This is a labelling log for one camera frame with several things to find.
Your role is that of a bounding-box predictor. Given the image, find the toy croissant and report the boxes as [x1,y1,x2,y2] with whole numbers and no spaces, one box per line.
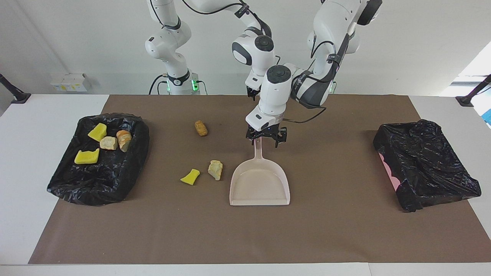
[116,130,132,153]

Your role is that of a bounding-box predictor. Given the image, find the black clamp stand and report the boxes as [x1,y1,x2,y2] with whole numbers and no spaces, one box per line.
[0,74,31,104]
[456,75,491,107]

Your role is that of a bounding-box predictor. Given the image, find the green and yellow sponge piece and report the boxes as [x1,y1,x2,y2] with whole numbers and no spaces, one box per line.
[74,148,100,165]

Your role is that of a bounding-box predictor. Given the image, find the black base power cable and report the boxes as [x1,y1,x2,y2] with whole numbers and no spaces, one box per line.
[149,74,169,95]

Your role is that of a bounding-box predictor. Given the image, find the black bag lined pink bin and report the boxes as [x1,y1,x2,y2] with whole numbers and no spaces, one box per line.
[373,119,482,212]

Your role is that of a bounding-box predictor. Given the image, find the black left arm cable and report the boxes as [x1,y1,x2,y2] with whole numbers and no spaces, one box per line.
[282,33,355,124]

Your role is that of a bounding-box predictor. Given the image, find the brown paper table mat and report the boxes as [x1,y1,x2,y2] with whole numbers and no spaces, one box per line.
[29,95,491,264]

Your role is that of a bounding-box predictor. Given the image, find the white boxes with yellow labels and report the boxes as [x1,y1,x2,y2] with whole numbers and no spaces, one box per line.
[50,73,92,92]

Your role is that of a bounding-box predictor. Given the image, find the yellow notched sponge piece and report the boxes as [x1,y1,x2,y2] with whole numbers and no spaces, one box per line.
[87,123,107,142]

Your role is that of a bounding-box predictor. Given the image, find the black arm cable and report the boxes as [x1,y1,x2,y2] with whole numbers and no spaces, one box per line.
[282,33,355,124]
[150,0,271,38]

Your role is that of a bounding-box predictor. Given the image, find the beige plastic dustpan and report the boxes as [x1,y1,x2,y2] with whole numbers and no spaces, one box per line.
[229,137,291,206]

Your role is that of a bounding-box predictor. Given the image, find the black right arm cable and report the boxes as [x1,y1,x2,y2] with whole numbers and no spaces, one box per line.
[150,0,271,38]

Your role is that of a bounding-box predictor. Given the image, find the small yellow sponge wedge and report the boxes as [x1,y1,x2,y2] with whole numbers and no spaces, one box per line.
[180,169,201,186]

